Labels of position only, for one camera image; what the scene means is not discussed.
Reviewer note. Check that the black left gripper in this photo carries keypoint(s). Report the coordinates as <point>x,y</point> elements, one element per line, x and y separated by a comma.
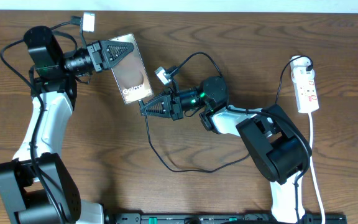
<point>95,51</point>

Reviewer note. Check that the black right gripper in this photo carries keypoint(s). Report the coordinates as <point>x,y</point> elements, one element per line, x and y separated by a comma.
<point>171,107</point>

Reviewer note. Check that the white power strip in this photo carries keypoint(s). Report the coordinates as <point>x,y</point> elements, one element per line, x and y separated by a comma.
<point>305,89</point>

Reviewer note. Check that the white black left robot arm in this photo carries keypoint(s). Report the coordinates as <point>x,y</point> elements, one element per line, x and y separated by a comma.
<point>35,186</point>

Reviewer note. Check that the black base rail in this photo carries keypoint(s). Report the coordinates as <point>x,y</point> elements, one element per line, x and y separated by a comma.
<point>136,218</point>

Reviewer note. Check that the white USB charger plug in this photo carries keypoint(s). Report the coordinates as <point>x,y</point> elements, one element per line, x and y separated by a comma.
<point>301,61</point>

